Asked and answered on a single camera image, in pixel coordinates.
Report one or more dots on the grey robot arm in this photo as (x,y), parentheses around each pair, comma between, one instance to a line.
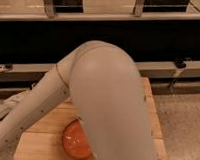
(105,86)

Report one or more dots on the wooden board table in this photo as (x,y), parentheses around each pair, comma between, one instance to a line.
(43,141)

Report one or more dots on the black clamp on rail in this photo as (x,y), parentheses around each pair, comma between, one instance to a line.
(180,64)

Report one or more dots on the grey metal rail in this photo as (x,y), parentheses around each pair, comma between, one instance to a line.
(33,72)

